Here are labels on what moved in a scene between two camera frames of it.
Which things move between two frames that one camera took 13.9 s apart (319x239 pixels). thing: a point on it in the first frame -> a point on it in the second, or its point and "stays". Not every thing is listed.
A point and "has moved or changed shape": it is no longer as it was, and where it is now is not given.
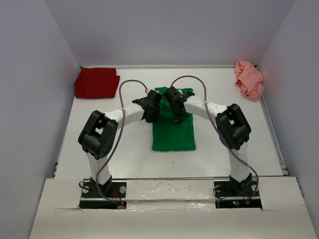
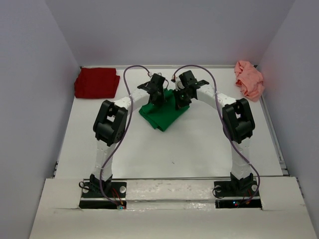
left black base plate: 91,200 stays
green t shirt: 169,135 has moved or changed shape
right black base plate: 226,197 stays
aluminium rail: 194,178 stays
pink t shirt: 250,80 stays
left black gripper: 156,118 -> 161,100
